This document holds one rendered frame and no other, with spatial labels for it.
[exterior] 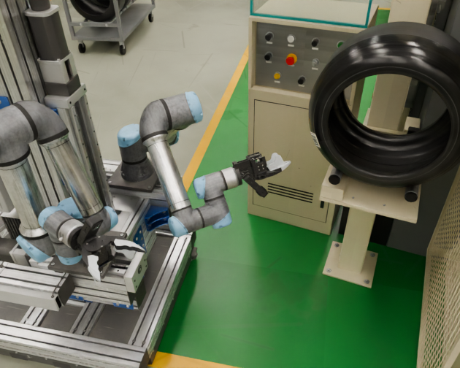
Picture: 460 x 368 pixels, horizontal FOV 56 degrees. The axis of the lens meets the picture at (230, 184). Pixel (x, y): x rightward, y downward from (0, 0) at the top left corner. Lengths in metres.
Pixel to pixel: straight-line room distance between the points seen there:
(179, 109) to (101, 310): 1.08
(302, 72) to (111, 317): 1.50
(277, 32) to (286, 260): 1.26
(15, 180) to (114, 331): 0.97
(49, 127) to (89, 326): 1.07
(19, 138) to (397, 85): 1.38
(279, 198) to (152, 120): 1.34
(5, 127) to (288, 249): 1.80
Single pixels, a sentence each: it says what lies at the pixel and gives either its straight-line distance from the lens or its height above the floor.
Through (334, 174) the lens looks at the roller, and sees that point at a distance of 1.69.
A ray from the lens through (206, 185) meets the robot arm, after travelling 1.50.
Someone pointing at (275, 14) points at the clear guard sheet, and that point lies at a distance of 2.17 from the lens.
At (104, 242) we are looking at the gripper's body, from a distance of 1.24.
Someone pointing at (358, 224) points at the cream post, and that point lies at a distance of 2.31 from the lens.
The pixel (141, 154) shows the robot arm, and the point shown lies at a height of 0.85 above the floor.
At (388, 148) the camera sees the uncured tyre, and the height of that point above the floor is 0.93.
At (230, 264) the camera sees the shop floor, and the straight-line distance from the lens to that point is 2.54.
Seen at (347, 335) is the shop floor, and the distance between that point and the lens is 2.33.
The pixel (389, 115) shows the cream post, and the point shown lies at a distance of 1.94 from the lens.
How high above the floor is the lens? 1.93
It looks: 39 degrees down
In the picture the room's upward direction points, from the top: 2 degrees counter-clockwise
